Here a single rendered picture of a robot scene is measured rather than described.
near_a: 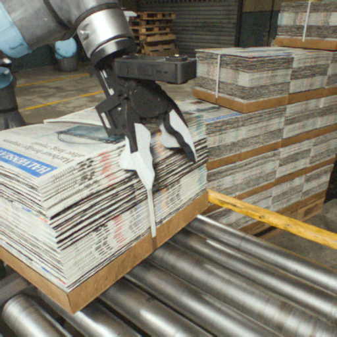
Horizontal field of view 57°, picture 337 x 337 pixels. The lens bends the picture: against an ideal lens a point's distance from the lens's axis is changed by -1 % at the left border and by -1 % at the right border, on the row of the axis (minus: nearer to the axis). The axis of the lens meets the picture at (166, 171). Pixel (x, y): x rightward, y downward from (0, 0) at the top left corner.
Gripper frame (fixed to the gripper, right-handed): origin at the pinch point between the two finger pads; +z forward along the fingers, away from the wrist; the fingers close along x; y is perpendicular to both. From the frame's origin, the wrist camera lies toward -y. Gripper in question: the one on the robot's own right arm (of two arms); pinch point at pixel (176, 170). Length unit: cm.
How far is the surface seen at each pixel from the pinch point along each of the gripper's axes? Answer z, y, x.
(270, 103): 1, 29, -107
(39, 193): -5.2, 6.0, 17.7
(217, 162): 15, 49, -79
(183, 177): 3.7, 9.9, -11.6
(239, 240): 21.0, 6.9, -16.5
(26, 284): 8.4, 26.9, 18.0
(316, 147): 36, 33, -151
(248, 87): -10, 30, -93
